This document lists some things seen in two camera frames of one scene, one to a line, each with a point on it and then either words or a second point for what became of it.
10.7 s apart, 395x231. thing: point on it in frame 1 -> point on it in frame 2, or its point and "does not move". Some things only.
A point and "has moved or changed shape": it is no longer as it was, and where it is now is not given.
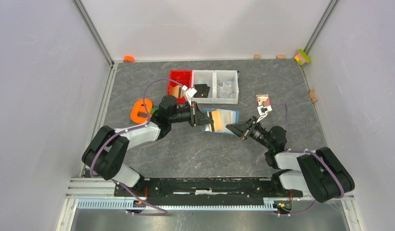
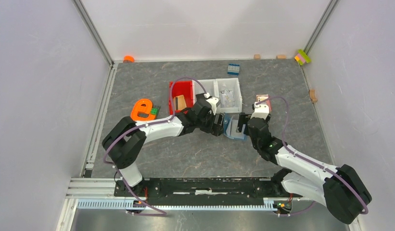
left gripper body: (188, 113) -> (207, 125)
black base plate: (203, 191) does not move
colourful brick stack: (302, 57) does not move
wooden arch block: (312, 95) does not move
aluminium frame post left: (86, 17) does not move
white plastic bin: (231, 77) -> (232, 84)
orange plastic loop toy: (138, 107) does not move
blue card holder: (221, 117) has moved or changed shape
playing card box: (263, 104) does not move
